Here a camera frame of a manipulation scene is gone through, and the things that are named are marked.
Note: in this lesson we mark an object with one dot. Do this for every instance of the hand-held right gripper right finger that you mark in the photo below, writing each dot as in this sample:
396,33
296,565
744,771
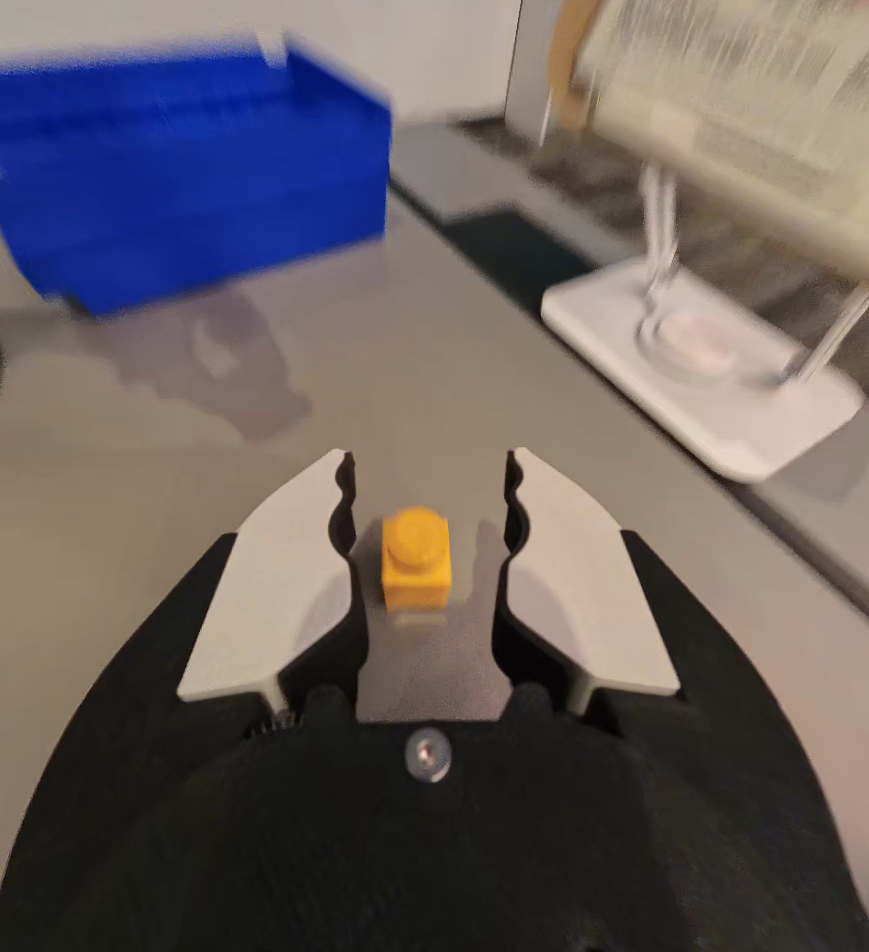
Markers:
590,602

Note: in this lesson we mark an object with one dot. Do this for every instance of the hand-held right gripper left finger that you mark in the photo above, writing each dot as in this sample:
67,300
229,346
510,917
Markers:
271,595

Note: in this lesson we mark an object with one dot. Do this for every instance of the yellow one-stud block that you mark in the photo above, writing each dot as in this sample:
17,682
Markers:
416,573

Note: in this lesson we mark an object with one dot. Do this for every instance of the blue plastic bin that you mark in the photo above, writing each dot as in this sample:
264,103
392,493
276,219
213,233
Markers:
181,186

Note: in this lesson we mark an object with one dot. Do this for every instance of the white stand base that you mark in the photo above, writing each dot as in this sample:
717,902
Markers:
739,424

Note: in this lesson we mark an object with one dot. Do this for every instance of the black desk mat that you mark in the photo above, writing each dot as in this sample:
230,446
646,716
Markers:
516,256

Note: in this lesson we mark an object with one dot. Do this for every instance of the instruction poster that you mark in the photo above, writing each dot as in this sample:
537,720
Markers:
761,111

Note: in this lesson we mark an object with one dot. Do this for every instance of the wooden display board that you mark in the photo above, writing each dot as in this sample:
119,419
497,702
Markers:
569,67

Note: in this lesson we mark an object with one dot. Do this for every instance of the metal poster bracket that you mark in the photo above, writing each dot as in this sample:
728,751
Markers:
661,223

